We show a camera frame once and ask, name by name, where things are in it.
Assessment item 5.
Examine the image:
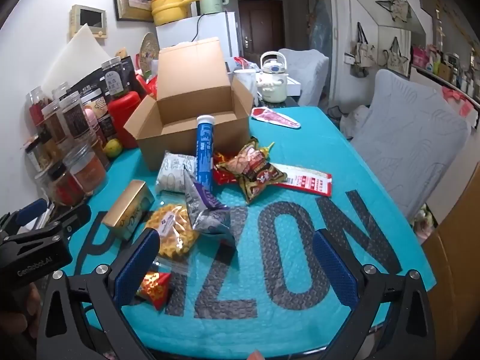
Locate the yellow green lime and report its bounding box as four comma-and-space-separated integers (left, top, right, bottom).
103, 139, 124, 158

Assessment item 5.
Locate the dark labelled tall jar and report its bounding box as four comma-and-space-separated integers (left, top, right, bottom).
101, 57, 126, 102

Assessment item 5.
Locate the red plastic bag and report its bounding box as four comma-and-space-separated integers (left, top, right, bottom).
227, 56, 259, 74

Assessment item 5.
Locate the grey purple snack packet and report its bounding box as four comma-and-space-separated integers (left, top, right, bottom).
183, 170, 235, 246

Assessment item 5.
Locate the white patterned cloth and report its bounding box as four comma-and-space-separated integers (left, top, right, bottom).
339, 105, 372, 139

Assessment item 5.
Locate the canvas tote bag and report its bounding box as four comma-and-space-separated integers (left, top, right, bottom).
350, 22, 376, 79

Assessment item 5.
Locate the yellow waffle crisp packet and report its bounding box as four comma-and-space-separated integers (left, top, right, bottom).
144, 204, 199, 261

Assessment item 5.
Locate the black power cable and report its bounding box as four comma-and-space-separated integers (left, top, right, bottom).
193, 13, 205, 42

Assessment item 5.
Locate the steak print packet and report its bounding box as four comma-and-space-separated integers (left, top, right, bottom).
250, 107, 302, 130

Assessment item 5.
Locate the small red snack packet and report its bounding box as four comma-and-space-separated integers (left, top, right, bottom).
135, 270, 172, 311

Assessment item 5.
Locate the person's left hand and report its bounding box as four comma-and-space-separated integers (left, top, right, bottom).
0, 283, 44, 346

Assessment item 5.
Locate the woven straw fan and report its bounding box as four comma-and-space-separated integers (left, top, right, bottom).
139, 32, 160, 74

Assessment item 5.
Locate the pink bottle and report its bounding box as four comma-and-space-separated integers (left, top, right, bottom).
84, 108, 101, 136

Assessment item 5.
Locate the gold chocolate box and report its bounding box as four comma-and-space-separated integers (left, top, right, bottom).
102, 179, 156, 241

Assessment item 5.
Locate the red bag with white print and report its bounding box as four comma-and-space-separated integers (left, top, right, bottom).
137, 75, 158, 98

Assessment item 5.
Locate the red yellow snack packet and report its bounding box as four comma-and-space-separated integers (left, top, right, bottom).
213, 150, 241, 186

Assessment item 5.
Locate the red white packet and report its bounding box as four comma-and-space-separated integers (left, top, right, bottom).
270, 162, 334, 197

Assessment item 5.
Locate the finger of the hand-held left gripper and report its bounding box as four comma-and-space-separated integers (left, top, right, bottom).
35, 204, 92, 241
0, 198, 49, 235

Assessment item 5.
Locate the blue tablet tube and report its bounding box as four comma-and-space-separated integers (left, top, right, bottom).
196, 115, 215, 196

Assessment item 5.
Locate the brown cardboard box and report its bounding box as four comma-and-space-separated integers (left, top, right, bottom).
123, 37, 255, 173

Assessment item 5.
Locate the white character water bottle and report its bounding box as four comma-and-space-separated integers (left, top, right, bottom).
256, 50, 290, 103

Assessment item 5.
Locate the yellow enamel pot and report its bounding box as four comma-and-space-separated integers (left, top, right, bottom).
147, 0, 203, 27

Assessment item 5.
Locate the red gold peanut packet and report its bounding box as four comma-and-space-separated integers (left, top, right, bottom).
219, 137, 287, 205

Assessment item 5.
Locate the red plastic canister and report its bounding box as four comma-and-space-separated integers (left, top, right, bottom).
108, 91, 141, 150

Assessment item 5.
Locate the row of shelf items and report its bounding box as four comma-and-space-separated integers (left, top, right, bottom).
412, 43, 480, 91

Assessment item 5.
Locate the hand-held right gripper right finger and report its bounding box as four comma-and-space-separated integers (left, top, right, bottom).
313, 229, 447, 360

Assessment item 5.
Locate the cream wall intercom panel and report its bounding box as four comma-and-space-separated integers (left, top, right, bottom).
68, 4, 109, 40

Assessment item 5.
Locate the dark wooden door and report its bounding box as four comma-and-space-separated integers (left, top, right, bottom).
238, 0, 284, 61

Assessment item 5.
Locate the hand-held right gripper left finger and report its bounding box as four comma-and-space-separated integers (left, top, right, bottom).
35, 228, 162, 360

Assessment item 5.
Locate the white foam board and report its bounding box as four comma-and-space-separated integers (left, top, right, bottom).
39, 23, 113, 91

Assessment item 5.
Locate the brown wooden board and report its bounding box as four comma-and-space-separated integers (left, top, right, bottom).
422, 169, 480, 360

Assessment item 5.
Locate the white fridge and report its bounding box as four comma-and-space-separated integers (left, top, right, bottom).
155, 10, 241, 61

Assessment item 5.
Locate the white patterned snack packet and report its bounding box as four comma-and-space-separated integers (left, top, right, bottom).
155, 151, 197, 195

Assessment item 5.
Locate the clear jar of nuts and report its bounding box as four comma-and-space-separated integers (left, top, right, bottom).
24, 82, 109, 207

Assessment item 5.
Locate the teal lettered table mat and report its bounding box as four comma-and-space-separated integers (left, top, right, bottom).
56, 107, 437, 357

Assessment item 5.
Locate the black pouch with beige label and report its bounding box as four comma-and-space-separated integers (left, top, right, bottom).
80, 88, 109, 122

